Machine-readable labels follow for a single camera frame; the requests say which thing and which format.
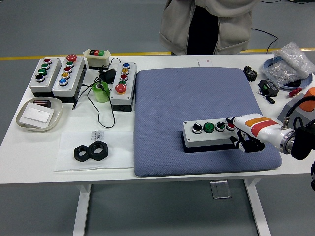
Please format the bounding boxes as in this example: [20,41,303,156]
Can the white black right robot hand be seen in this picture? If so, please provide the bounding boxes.
[225,113,284,153]

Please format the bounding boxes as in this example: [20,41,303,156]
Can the grey four-button control box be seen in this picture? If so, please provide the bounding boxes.
[181,119,247,154]

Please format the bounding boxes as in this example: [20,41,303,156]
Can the grey five-button emergency stop box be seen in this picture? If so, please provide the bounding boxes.
[109,61,138,113]

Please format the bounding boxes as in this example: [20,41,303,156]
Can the grey box with wide mushroom button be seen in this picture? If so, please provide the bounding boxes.
[51,54,87,103]

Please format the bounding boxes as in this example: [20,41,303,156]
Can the grey box with black button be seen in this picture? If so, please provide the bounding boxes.
[29,57,62,97]

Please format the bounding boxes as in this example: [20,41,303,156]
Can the grey wedge block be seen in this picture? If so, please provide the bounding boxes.
[277,94,315,126]

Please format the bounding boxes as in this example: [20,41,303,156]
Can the black module with green terminal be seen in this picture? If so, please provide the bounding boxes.
[257,78,280,97]

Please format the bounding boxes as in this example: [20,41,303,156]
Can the small red clip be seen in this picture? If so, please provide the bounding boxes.
[288,88,303,98]

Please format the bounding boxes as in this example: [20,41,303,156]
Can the black plastic gear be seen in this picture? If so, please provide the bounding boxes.
[243,65,258,82]

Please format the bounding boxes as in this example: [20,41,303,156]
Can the orange cylinder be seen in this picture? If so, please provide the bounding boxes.
[300,87,315,113]

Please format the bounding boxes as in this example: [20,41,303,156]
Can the blue round plate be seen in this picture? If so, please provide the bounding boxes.
[262,57,313,90]

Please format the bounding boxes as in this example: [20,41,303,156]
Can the clear bag of silver washers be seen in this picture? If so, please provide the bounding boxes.
[261,41,315,88]

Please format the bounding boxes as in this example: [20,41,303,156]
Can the white table leg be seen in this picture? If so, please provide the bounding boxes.
[243,178,271,236]
[72,184,92,236]

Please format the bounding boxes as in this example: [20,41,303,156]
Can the blue-grey padded mat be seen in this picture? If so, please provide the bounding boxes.
[133,67,283,177]

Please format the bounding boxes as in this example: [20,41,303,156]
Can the person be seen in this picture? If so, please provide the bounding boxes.
[159,0,259,55]

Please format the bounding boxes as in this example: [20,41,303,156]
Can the large black hex nut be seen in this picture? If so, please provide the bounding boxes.
[88,140,109,162]

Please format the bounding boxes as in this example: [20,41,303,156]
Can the black power adapter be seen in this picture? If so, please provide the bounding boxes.
[98,68,116,83]

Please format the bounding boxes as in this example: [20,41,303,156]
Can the green tape roll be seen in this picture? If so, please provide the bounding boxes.
[92,81,110,103]

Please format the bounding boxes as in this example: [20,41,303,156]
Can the small black hex nut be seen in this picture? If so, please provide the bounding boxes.
[73,145,93,163]

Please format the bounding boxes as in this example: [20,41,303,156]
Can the white oval tray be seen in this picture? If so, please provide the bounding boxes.
[15,97,64,133]

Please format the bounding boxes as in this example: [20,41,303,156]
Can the dark red small module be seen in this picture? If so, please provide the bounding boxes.
[33,99,52,108]

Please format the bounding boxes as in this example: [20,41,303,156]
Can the metal bracket under table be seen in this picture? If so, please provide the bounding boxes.
[210,180,232,199]

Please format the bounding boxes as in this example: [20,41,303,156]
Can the black floor cable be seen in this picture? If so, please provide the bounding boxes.
[251,27,279,54]

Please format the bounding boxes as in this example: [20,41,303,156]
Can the thin black adapter cable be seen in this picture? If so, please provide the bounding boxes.
[71,57,121,129]

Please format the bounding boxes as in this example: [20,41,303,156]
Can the cream three-button switch box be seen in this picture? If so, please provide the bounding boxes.
[83,48,111,70]

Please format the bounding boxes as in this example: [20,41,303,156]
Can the white wall switch plate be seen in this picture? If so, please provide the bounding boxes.
[20,102,55,128]

